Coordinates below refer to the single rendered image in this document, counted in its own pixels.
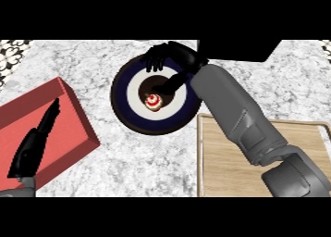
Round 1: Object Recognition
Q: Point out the red rectangular box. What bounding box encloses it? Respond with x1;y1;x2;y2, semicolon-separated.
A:
0;76;101;193

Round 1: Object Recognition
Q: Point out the navy and white plate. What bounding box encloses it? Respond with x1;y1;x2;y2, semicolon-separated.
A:
110;54;205;136

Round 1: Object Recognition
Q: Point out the black flat appliance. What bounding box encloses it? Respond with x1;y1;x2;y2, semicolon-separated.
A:
196;39;284;63

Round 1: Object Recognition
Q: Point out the red and white cupcake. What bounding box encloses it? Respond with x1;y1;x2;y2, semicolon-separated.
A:
144;93;166;113

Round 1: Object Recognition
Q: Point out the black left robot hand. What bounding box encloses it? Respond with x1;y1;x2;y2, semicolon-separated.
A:
8;97;63;180

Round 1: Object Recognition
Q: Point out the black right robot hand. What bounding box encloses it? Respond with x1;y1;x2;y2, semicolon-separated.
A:
141;41;212;96

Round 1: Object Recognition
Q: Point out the pale wooden tray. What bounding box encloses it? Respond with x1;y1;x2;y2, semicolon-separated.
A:
196;113;331;198

